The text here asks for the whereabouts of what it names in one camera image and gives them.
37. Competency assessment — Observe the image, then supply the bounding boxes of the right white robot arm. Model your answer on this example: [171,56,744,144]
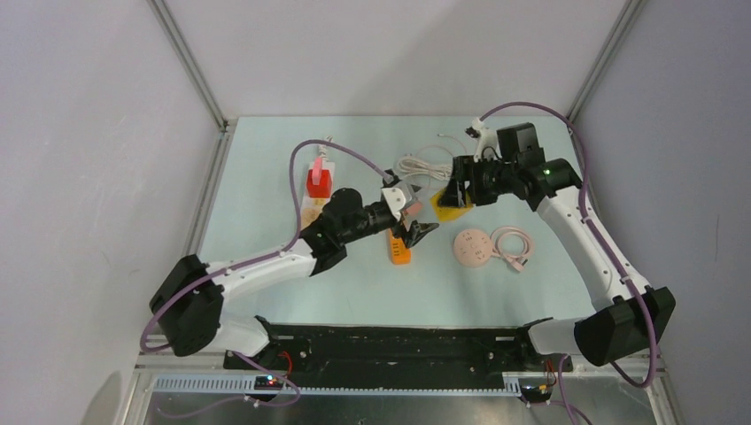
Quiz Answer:
[437,119,676,370]

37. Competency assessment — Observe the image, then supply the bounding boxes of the salmon pink charger plug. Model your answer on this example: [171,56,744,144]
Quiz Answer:
[406,202,423,215]

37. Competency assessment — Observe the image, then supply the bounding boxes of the white bundled cable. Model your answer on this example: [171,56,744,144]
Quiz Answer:
[394,153,454,192]

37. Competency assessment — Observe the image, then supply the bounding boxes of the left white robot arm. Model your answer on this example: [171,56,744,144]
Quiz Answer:
[150,182,438,368]

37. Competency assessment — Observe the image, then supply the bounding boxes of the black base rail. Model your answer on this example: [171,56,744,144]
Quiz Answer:
[223,323,573,400]

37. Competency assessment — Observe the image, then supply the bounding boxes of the beige dragon cube adapter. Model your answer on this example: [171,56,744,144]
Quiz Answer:
[300,198,329,228]

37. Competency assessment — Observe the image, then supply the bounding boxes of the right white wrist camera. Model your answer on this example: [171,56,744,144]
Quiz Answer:
[465,118,498,162]

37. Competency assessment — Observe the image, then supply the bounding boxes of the yellow cube socket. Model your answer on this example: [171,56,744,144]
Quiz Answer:
[430,189,474,222]

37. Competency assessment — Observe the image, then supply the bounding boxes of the orange power strip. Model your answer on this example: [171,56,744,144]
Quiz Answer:
[386,229,412,266]

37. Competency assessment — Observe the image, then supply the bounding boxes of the red cube socket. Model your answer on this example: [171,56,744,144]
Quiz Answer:
[306,168,333,198]

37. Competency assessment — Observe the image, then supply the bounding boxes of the pink plug adapter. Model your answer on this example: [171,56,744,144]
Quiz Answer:
[309,156,323,186]

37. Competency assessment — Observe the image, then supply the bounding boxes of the pink round power strip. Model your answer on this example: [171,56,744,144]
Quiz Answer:
[453,228,496,268]

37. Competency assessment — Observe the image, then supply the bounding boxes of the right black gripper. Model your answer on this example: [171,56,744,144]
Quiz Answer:
[439,154,517,208]

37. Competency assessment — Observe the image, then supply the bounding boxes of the white multicolour power strip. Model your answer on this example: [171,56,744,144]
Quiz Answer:
[300,157,335,228]

